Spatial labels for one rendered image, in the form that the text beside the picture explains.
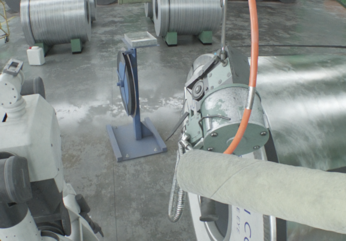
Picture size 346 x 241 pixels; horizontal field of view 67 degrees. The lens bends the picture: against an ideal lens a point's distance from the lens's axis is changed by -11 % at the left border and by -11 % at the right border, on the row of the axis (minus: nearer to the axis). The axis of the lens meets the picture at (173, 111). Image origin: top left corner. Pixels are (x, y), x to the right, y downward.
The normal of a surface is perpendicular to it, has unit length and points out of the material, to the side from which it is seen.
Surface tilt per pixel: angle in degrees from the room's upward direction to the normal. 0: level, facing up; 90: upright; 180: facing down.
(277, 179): 28
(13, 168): 49
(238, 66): 43
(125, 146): 0
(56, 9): 71
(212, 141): 115
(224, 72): 58
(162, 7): 79
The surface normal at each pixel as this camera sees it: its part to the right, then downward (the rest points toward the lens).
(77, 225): -0.55, -0.64
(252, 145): 0.02, 0.81
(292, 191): -0.64, -0.36
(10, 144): 0.18, -0.35
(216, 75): -0.80, -0.33
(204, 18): 0.18, 0.64
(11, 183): 0.24, -0.07
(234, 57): 0.59, -0.48
